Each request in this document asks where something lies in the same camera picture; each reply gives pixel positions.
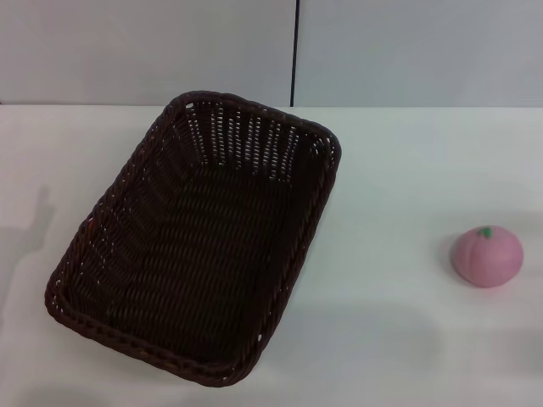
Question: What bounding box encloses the dark brown woven basket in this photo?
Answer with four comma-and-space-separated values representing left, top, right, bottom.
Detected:
44, 89, 343, 387

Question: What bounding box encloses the pink toy peach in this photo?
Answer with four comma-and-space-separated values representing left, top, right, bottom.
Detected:
452, 226, 524, 289

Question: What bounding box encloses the dark vertical wall strip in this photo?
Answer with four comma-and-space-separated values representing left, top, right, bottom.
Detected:
290, 0, 301, 108

